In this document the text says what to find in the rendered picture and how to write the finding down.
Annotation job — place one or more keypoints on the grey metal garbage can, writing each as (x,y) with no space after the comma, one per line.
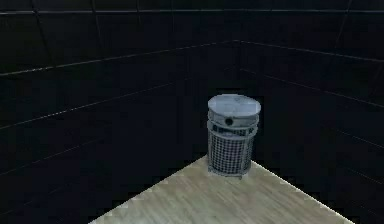
(230,146)

